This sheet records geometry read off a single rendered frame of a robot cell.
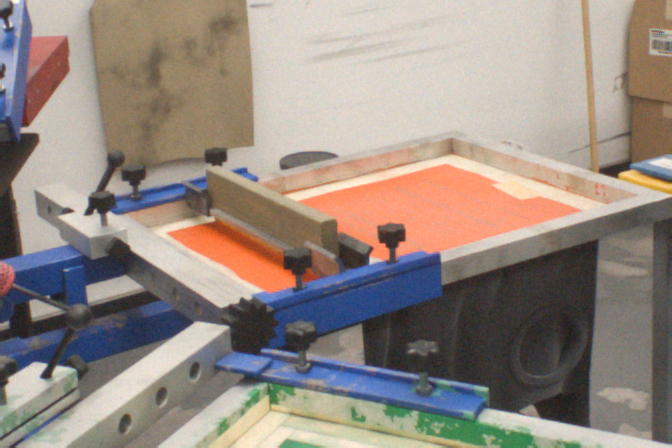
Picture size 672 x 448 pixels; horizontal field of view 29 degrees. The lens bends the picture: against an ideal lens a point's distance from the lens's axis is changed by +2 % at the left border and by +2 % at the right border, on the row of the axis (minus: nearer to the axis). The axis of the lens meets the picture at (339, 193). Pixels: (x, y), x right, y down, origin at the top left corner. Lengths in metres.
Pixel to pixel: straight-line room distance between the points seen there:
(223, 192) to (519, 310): 0.53
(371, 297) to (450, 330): 0.26
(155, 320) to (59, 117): 2.12
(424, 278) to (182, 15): 2.35
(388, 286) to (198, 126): 2.39
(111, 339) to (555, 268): 0.73
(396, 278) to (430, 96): 2.93
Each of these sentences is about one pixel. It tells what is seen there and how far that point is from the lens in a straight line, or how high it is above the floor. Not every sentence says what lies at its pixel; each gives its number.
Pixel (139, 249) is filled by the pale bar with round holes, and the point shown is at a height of 1.04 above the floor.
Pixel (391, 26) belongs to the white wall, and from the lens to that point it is 4.59.
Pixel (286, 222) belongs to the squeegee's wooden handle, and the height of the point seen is 1.03.
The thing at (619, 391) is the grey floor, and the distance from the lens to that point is 3.75.
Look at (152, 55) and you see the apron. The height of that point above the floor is 0.90.
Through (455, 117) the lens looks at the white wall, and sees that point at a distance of 4.83.
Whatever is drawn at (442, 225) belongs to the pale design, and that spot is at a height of 0.96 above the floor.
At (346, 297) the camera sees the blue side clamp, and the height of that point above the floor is 0.98.
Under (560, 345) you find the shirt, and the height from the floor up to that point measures 0.73.
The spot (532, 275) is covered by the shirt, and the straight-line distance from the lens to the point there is 2.13.
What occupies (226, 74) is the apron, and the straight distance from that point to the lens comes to 4.22.
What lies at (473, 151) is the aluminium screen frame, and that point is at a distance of 2.52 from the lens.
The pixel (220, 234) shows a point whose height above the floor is 0.96.
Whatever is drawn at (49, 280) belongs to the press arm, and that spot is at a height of 1.01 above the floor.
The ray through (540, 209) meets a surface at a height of 0.96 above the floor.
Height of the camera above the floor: 1.67
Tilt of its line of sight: 18 degrees down
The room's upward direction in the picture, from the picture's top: 3 degrees counter-clockwise
